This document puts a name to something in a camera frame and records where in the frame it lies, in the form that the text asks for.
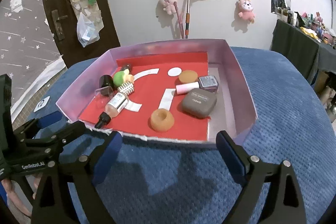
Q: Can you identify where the clear liquid bottle black cap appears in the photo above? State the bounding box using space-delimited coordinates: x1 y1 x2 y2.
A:
94 92 129 128

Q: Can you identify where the clear plastic cup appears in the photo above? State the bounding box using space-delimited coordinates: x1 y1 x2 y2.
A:
94 86 114 107

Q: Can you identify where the orange hollow round cap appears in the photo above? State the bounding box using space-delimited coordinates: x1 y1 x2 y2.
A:
150 109 175 132

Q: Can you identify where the brown eyeshadow case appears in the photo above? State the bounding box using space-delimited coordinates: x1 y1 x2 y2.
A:
181 88 217 119

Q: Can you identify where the studded silver cylinder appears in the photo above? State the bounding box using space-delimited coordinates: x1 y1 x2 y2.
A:
117 81 134 96

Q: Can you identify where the black cylindrical cap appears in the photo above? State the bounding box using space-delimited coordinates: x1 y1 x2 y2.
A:
99 75 114 90

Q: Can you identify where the green capybara toy figure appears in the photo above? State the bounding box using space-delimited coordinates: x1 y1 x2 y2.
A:
113 69 134 88

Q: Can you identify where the purple nail polish bottle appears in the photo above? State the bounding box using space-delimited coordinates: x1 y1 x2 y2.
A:
175 75 219 95

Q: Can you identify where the red cap glitter jar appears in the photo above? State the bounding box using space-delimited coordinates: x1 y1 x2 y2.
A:
121 64 133 73

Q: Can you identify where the orange round disc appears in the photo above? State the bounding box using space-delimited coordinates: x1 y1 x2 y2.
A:
178 70 198 84

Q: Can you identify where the person's left hand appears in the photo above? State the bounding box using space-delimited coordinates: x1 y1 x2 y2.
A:
1 178 32 217

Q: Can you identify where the white square card device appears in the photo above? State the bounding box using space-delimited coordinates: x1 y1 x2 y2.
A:
33 96 50 113

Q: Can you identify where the red paper sheet liner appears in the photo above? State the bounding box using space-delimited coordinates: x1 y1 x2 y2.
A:
79 52 208 141

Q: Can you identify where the pink cardboard tray box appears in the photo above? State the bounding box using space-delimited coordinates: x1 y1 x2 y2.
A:
56 39 257 147

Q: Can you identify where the clear plastic bag on door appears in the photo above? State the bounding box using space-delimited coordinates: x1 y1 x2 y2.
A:
76 12 100 48

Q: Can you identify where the dark wooden door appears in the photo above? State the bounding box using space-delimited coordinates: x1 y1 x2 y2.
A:
43 0 120 68

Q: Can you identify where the side table dark cloth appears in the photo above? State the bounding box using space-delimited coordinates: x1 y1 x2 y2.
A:
270 19 335 84

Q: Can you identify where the pink plush toy right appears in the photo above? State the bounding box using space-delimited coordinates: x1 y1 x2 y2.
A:
238 0 255 23

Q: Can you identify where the pink plush toy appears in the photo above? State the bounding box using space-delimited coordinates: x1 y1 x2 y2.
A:
159 0 178 15
238 0 255 23

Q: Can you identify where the mop pole orange grip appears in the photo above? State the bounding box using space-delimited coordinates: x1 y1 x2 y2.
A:
185 0 190 39

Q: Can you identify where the pink plush toy left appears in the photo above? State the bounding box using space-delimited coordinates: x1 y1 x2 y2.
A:
159 0 178 15

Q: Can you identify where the brass door handle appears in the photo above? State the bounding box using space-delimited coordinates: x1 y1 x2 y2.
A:
51 10 68 41

